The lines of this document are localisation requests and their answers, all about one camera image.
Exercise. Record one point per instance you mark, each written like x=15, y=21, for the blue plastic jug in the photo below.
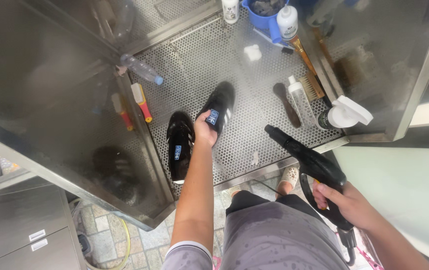
x=263, y=21

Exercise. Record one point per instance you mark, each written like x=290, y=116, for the clear plastic bottle blue cap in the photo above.
x=141, y=69

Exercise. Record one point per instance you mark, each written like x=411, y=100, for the person's left hand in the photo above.
x=204, y=131

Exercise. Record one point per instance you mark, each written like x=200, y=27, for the white trigger spray bottle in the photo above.
x=343, y=114

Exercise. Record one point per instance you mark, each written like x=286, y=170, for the blue white toothbrush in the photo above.
x=270, y=40

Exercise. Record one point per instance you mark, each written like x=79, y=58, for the dark brown wooden brush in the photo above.
x=287, y=105

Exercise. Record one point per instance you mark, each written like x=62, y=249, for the small white bottle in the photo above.
x=230, y=10

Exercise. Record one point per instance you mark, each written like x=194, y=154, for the stainless steel wash station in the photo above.
x=30, y=75

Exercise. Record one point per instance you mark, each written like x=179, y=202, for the white sponge piece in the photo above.
x=252, y=52

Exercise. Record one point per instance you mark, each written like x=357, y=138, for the clear squeeze bottle white cap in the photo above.
x=301, y=103

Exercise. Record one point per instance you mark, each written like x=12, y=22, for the grey metal drawer cabinet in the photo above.
x=23, y=228

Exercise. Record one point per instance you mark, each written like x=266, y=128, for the black white-striped sneaker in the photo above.
x=222, y=101
x=180, y=146

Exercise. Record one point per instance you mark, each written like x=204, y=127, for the person's right hand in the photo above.
x=351, y=206

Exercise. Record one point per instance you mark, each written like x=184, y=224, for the black steam gun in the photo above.
x=311, y=161

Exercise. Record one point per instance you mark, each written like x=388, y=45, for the perforated steel grate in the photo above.
x=207, y=60

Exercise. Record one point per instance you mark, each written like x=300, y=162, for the small white scrap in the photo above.
x=255, y=158

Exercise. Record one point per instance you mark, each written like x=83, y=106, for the white bottle with label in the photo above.
x=287, y=22

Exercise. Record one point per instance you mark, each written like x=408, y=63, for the dark cloth in jug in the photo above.
x=268, y=6

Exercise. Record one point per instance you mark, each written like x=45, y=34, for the person's grey shirt sleeve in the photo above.
x=186, y=257

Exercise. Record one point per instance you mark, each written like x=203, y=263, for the pink plastic object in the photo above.
x=370, y=259

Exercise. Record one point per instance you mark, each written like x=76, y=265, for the person's white clog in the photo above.
x=290, y=176
x=234, y=190

